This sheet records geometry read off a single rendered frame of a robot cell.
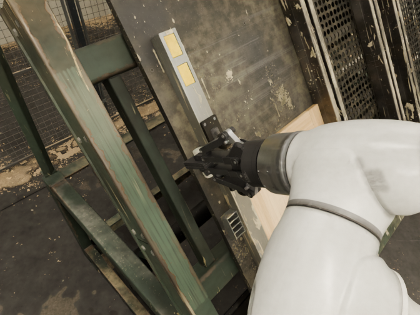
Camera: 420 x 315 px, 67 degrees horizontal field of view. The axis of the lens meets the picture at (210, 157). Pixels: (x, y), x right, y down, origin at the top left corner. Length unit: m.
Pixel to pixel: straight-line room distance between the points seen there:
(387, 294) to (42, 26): 0.64
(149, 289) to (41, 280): 1.22
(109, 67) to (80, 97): 0.15
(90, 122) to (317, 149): 0.44
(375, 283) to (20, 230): 2.55
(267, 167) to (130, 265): 1.02
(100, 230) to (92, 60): 0.90
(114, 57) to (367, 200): 0.62
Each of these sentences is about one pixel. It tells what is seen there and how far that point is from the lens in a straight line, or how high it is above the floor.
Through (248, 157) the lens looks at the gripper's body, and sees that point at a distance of 0.46.
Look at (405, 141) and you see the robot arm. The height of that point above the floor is 1.79.
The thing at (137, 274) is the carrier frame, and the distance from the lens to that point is 1.35.
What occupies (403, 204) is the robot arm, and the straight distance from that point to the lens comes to 0.35.
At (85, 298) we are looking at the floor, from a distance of 2.26.
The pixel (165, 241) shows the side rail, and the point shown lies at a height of 1.36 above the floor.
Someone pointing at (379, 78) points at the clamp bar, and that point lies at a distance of 1.51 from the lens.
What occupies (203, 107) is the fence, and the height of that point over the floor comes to 1.53.
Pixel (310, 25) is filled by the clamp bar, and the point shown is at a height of 1.59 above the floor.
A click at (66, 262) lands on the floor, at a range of 2.43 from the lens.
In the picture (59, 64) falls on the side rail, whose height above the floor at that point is 1.70.
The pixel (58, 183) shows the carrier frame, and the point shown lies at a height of 0.79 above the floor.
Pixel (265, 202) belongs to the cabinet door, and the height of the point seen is 1.23.
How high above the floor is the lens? 1.98
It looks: 44 degrees down
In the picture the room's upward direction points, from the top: straight up
